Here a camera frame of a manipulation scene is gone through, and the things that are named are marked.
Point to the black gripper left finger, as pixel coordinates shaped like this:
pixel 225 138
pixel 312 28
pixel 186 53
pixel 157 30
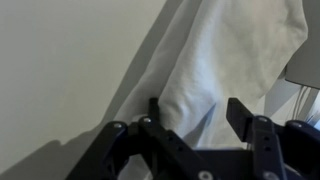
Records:
pixel 140 153

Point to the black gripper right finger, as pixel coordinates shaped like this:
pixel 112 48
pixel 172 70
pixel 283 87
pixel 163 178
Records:
pixel 266 150

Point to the white towel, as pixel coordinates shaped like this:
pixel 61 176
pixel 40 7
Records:
pixel 220 66

